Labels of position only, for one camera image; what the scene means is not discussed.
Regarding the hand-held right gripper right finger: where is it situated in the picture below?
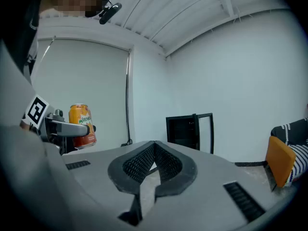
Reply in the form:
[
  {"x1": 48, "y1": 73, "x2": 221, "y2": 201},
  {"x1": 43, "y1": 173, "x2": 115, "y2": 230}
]
[{"x1": 141, "y1": 140, "x2": 277, "y2": 231}]

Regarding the orange chair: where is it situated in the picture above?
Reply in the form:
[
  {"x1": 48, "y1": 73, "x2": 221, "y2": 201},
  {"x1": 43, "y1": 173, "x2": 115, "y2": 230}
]
[{"x1": 264, "y1": 135, "x2": 297, "y2": 192}]

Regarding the white roller blind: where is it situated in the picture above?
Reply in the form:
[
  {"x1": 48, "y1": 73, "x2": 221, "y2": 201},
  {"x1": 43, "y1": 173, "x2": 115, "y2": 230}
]
[{"x1": 30, "y1": 38, "x2": 132, "y2": 152}]

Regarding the black head-worn camera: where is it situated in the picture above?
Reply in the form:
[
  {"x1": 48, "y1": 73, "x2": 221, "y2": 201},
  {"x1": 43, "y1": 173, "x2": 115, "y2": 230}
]
[{"x1": 99, "y1": 2, "x2": 123, "y2": 26}]

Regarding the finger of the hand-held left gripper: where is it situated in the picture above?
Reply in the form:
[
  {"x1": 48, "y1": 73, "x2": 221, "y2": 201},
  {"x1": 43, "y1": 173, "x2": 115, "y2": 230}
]
[{"x1": 51, "y1": 119, "x2": 97, "y2": 138}]

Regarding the person's black shirt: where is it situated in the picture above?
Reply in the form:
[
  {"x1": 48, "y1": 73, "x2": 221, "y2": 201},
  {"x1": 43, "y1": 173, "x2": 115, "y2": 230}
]
[{"x1": 9, "y1": 0, "x2": 40, "y2": 78}]

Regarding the black mini fridge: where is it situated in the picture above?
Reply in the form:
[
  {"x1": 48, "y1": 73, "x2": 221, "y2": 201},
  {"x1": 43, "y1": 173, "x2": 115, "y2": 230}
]
[{"x1": 166, "y1": 113, "x2": 215, "y2": 155}]

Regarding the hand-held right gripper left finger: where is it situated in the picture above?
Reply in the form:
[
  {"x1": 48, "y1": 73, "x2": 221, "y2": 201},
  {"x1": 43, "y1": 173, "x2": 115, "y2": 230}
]
[{"x1": 63, "y1": 140, "x2": 156, "y2": 227}]

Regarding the orange drink can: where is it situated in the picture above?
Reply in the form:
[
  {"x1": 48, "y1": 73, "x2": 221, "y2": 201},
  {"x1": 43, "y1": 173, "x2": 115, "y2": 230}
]
[{"x1": 69, "y1": 103, "x2": 97, "y2": 150}]

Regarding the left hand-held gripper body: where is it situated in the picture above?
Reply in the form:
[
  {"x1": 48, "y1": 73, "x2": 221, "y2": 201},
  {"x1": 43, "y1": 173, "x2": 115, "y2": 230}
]
[{"x1": 20, "y1": 94, "x2": 73, "y2": 155}]

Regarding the black white striped garment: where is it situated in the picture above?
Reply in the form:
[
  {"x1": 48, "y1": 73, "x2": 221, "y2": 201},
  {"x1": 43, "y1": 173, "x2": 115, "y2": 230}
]
[{"x1": 270, "y1": 117, "x2": 308, "y2": 187}]

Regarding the black hanging cable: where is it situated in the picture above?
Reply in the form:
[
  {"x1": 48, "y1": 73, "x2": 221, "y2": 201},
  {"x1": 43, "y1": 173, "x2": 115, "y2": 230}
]
[{"x1": 120, "y1": 52, "x2": 134, "y2": 147}]

